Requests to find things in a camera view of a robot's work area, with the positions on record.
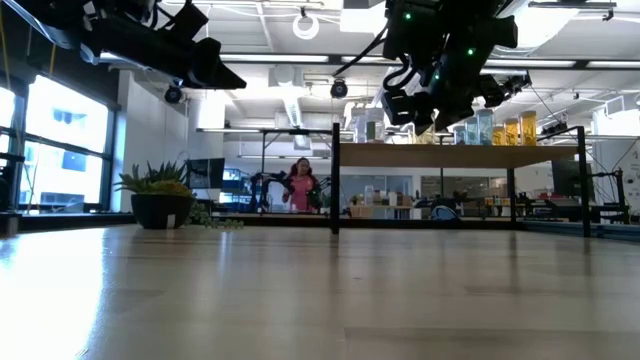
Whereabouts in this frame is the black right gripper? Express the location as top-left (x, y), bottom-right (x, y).
top-left (413, 44), bottom-right (506, 136)

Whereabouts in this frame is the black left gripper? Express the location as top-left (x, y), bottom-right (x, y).
top-left (92, 17), bottom-right (247, 91)

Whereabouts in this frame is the wooden shelf board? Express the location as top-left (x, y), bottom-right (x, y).
top-left (342, 143), bottom-right (581, 169)

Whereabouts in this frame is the blue round chair back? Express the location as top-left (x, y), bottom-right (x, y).
top-left (430, 204), bottom-right (460, 222)

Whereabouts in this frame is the black computer monitor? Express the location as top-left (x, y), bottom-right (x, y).
top-left (551, 159), bottom-right (596, 194)
top-left (185, 157), bottom-right (226, 190)

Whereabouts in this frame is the wooden background table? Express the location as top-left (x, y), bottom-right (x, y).
top-left (349, 203), bottom-right (416, 220)

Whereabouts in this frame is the white ceiling light panel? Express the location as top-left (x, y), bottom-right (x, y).
top-left (339, 0), bottom-right (387, 41)

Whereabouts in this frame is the person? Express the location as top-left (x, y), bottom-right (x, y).
top-left (282, 156), bottom-right (321, 214)

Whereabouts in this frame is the potted succulent plant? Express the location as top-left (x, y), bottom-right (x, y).
top-left (113, 160), bottom-right (245, 231)

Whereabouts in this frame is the large window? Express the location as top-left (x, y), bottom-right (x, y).
top-left (0, 74), bottom-right (119, 214)

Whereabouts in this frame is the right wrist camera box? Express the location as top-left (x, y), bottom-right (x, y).
top-left (381, 88), bottom-right (426, 127)

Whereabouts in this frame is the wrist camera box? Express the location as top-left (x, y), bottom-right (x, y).
top-left (381, 88), bottom-right (426, 127)
top-left (169, 2), bottom-right (209, 41)

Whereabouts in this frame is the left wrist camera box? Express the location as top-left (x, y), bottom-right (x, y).
top-left (169, 2), bottom-right (209, 41)

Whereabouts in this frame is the black overhead camera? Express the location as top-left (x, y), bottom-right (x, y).
top-left (502, 73), bottom-right (532, 101)

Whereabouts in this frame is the black background table frame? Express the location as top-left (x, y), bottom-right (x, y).
top-left (196, 127), bottom-right (334, 216)

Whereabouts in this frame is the white hanging ring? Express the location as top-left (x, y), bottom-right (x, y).
top-left (292, 12), bottom-right (321, 41)

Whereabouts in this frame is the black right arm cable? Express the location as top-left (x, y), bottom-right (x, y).
top-left (332, 22), bottom-right (401, 77)

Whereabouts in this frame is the black metal shelf frame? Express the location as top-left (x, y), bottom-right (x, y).
top-left (330, 122), bottom-right (591, 239)

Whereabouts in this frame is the black overhead frame bar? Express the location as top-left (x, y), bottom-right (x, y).
top-left (82, 49), bottom-right (640, 70)

